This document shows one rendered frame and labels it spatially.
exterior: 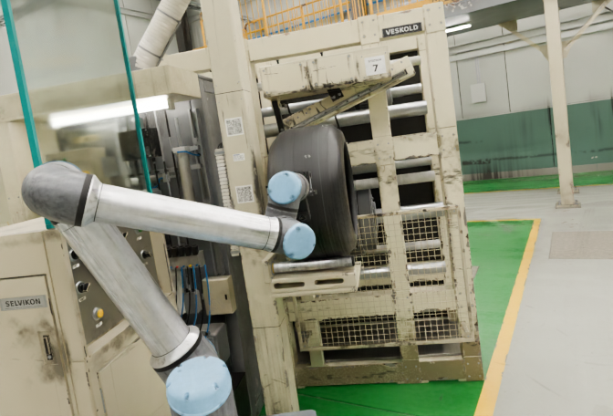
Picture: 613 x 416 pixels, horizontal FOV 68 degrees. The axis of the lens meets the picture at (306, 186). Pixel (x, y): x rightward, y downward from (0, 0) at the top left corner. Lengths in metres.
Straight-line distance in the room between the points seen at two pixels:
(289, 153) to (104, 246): 0.83
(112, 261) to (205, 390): 0.38
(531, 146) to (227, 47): 9.35
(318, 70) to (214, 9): 0.53
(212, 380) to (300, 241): 0.38
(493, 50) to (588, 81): 1.96
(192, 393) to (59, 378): 0.50
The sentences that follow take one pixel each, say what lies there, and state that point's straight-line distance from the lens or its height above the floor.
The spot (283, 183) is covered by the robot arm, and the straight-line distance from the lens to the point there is 1.25.
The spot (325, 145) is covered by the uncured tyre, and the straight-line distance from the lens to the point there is 1.75.
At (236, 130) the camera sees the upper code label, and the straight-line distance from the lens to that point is 1.95.
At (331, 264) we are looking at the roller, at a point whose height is 0.90.
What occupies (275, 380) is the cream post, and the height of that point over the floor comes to 0.37.
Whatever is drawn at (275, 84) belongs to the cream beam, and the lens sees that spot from 2.19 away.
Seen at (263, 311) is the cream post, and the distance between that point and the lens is 2.08.
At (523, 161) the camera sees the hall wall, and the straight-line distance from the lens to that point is 10.89.
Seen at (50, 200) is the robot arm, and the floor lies 1.36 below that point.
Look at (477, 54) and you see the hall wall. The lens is 11.02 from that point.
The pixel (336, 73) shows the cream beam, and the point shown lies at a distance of 2.14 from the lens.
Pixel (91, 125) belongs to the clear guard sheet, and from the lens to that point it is 1.61.
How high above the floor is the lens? 1.40
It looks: 5 degrees down
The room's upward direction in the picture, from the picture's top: 8 degrees counter-clockwise
